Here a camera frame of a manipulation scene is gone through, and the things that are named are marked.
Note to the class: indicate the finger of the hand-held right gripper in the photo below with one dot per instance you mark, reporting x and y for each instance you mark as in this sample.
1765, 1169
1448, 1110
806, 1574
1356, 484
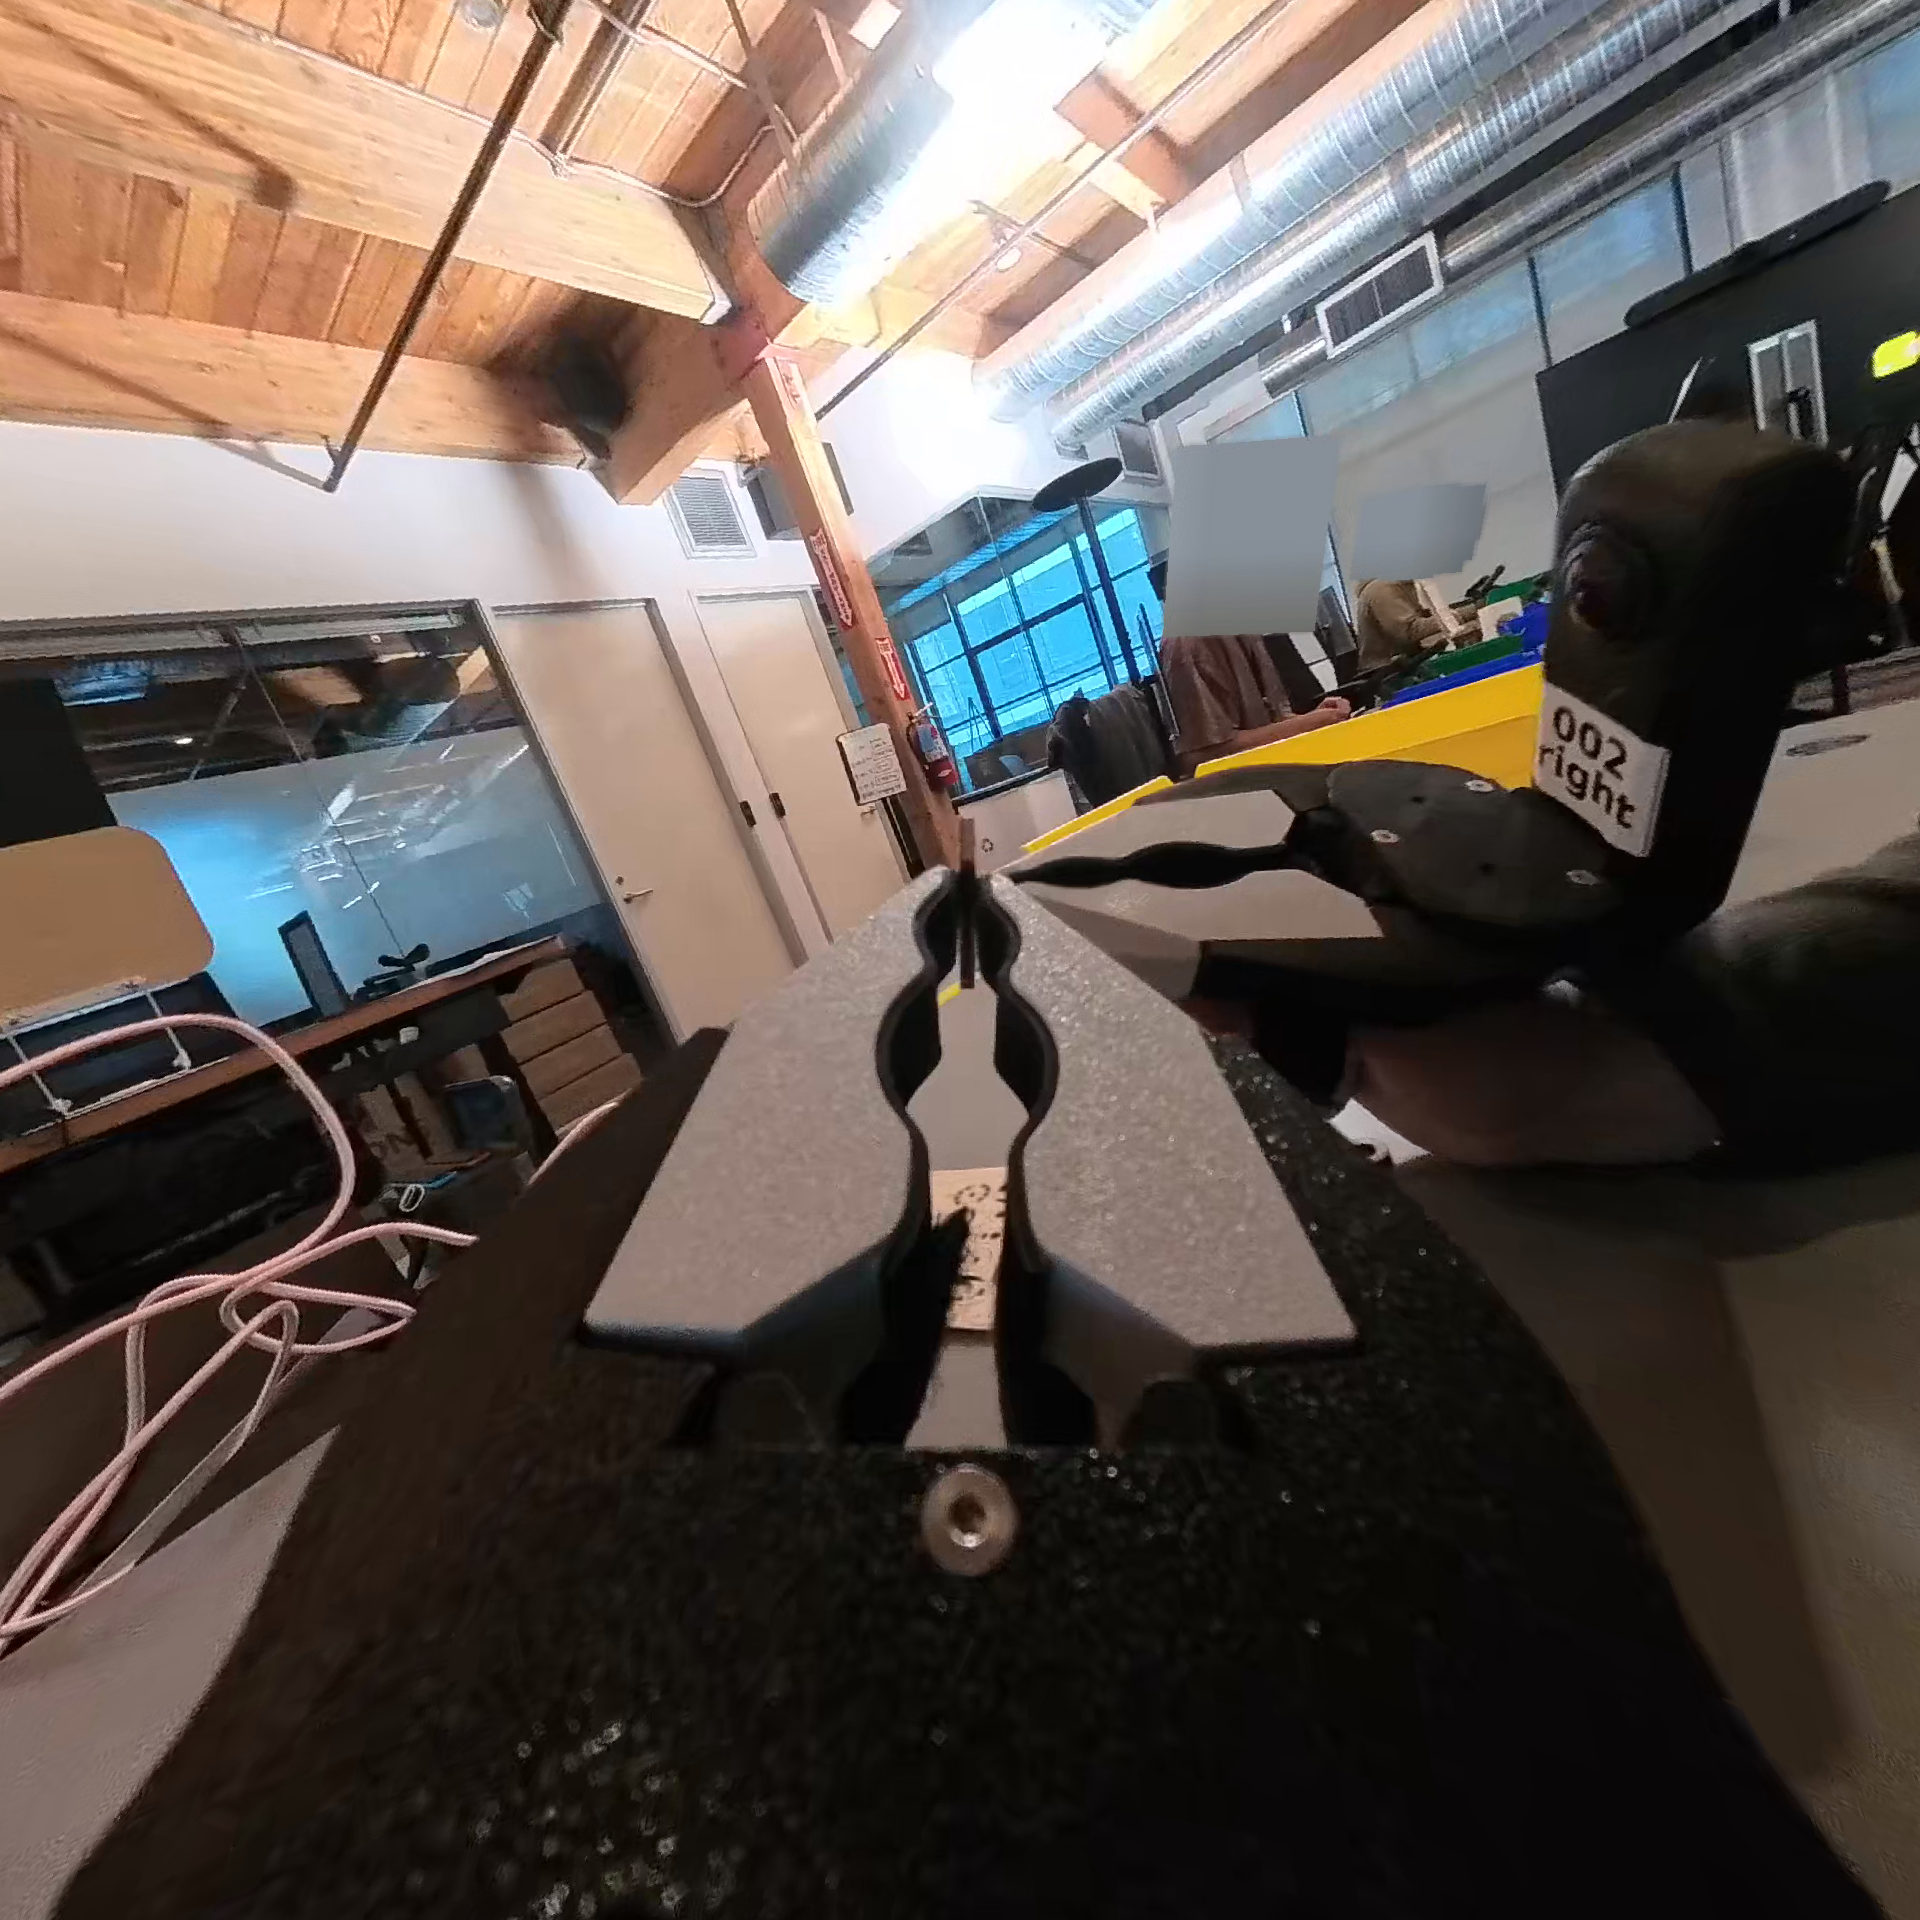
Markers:
1230, 911
1214, 819

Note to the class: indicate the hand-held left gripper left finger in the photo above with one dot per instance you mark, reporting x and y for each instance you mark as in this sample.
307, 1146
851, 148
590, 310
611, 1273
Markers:
751, 1186

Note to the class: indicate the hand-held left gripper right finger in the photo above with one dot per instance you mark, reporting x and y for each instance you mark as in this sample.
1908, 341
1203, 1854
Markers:
1171, 1186

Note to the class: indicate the wooden model part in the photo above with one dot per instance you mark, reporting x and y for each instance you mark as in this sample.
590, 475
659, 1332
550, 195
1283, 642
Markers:
973, 1196

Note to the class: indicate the person's right hand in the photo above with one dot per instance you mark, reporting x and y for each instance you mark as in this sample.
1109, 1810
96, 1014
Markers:
1500, 1089

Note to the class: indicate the office chair with black jacket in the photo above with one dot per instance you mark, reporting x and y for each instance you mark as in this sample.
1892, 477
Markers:
1103, 743

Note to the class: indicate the yellow plastic bin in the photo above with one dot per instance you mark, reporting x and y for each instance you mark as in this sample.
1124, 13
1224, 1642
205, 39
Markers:
1425, 735

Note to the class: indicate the small blue bin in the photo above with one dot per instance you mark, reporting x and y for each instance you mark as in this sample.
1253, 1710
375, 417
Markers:
1454, 682

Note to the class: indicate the white recycling cabinet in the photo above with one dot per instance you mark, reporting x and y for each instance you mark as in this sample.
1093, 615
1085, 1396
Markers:
1037, 828

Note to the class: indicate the green plastic bin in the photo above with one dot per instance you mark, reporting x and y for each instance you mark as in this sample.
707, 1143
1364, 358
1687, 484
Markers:
1494, 635

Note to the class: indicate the stack of cardboard boxes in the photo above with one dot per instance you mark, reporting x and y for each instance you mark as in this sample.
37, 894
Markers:
569, 1037

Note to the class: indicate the large blue-tinted window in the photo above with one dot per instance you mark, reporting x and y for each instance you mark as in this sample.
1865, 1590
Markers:
1037, 615

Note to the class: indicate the red fire extinguisher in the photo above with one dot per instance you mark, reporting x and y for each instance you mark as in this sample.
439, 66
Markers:
934, 746

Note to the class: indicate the white notice board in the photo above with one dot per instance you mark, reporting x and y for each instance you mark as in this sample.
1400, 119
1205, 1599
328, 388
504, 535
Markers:
873, 764

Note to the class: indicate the black floor lamp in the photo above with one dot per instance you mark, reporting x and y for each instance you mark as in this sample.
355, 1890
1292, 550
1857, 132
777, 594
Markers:
1077, 482

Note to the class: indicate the white door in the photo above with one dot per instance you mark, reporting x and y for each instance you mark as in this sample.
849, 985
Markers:
787, 722
645, 780

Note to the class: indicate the long wooden desk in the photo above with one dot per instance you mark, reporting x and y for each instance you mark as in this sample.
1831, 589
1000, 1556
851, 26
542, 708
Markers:
284, 1043

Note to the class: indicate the large black screen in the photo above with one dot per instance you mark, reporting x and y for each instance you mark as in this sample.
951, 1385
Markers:
1651, 382

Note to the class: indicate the white ceiling vent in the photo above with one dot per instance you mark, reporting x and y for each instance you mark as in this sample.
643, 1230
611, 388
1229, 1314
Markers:
1382, 297

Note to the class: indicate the glass office window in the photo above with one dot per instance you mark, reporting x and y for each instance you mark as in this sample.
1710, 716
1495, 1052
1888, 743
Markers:
301, 797

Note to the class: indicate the black soundbar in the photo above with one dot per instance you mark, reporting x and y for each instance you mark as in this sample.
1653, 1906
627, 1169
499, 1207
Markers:
1757, 252

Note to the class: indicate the tan clipboard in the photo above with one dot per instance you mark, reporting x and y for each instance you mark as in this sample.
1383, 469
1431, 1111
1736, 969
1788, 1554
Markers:
91, 916

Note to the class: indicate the black ceiling pipe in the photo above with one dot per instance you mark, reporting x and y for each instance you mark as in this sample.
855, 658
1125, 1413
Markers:
436, 285

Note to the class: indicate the wooden support post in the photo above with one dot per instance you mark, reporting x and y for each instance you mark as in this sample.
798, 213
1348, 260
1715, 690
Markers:
819, 495

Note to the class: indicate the black wall speaker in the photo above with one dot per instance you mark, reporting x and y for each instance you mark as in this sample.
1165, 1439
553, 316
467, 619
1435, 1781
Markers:
787, 495

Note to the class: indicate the white wall vent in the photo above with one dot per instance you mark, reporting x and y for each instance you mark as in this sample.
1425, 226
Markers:
710, 513

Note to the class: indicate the large silver air duct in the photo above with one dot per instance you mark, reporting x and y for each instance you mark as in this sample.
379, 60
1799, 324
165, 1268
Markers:
855, 165

